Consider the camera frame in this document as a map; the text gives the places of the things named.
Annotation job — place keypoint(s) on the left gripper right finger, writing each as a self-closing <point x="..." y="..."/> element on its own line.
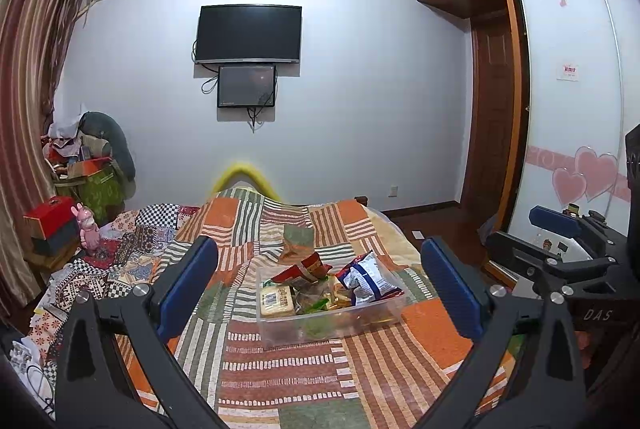
<point x="546" y="388"/>

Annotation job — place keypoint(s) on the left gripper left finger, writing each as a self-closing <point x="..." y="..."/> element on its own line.
<point x="93" y="387"/>

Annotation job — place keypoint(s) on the beige biscuit pack with barcode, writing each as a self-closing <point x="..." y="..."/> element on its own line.
<point x="276" y="301"/>

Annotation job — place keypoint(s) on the red blue white snack bag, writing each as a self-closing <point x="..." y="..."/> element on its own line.
<point x="366" y="280"/>

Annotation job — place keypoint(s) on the yellow noodle snack bag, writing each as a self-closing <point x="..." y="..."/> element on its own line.
<point x="335" y="295"/>

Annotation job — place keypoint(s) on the brown wafer biscuit pack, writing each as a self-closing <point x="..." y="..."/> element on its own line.
<point x="303" y="273"/>

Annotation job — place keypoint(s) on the patchwork striped bed blanket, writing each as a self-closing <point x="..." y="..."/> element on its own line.
<point x="386" y="378"/>

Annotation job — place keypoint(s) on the dark blue box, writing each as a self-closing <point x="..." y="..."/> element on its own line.
<point x="53" y="245"/>

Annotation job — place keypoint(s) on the pink plush toy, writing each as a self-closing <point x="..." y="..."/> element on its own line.
<point x="89" y="232"/>

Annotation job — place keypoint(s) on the red gift box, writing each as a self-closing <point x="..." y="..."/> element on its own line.
<point x="48" y="217"/>

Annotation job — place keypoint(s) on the white sliding wardrobe door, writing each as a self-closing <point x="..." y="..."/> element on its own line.
<point x="583" y="66"/>

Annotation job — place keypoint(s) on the green patterned box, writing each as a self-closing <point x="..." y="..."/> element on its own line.
<point x="101" y="192"/>

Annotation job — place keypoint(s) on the clear plastic storage box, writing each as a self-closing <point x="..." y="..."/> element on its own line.
<point x="311" y="324"/>

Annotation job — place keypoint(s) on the grey green cushion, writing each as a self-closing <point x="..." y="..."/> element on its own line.
<point x="104" y="127"/>

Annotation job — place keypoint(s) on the striped red curtain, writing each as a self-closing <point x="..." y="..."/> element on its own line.
<point x="35" y="35"/>

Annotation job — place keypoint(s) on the yellow curved bed rail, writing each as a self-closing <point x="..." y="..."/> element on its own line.
<point x="247" y="175"/>

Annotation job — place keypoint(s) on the small wall monitor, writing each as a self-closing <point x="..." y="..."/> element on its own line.
<point x="246" y="86"/>

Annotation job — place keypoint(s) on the large wall television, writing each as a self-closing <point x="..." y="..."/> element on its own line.
<point x="248" y="33"/>

